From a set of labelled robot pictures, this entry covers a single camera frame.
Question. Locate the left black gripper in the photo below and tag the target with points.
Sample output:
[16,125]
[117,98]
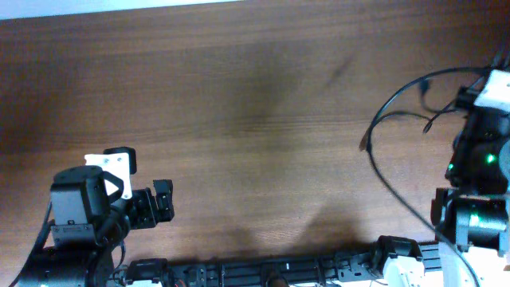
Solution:
[162,200]

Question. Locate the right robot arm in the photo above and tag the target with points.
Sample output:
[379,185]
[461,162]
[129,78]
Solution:
[471,217]

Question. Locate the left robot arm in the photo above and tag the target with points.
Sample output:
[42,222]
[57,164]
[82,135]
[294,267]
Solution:
[91,218]

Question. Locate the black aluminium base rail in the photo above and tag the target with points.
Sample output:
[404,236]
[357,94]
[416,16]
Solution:
[414,261]

